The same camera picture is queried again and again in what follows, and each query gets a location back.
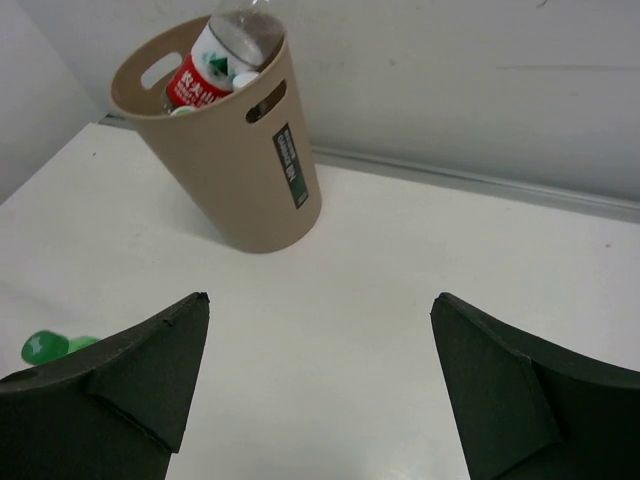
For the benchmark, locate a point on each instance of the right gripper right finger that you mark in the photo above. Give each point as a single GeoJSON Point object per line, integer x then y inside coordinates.
{"type": "Point", "coordinates": [526, 408]}

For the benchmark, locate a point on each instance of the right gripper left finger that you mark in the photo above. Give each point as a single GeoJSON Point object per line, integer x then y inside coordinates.
{"type": "Point", "coordinates": [117, 409]}

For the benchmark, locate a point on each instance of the clear bottle green cap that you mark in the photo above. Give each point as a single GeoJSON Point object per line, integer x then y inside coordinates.
{"type": "Point", "coordinates": [182, 110]}

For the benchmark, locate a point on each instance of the red label clear bottle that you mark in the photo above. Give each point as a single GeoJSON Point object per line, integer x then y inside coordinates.
{"type": "Point", "coordinates": [239, 37]}

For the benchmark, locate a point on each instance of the brown plastic bin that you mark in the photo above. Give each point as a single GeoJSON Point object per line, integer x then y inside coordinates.
{"type": "Point", "coordinates": [245, 160]}

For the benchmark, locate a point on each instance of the green plastic bottle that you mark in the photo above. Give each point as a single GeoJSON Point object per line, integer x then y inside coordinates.
{"type": "Point", "coordinates": [45, 346]}

